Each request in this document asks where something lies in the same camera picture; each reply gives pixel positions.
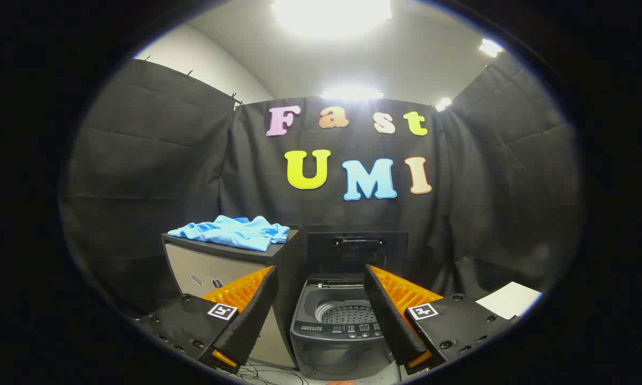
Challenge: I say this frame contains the dark grey washing machine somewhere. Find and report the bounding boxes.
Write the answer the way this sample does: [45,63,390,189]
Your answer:
[290,275,401,380]

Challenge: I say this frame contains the grey cabinet with black top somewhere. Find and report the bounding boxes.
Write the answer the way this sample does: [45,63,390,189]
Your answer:
[161,227,305,369]

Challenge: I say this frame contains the thin black floor cables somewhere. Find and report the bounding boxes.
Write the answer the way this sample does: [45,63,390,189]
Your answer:
[239,361,306,384]

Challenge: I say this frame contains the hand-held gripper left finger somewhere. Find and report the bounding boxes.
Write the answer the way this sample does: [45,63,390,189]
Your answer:
[137,266,280,375]

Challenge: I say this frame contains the white board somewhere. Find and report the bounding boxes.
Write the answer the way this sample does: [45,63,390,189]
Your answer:
[476,282,543,320]

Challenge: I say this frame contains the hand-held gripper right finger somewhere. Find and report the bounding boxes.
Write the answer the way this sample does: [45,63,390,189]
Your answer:
[363,264,514,375]

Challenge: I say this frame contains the light blue polo shirt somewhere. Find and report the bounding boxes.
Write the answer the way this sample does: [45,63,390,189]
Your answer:
[167,215,291,252]

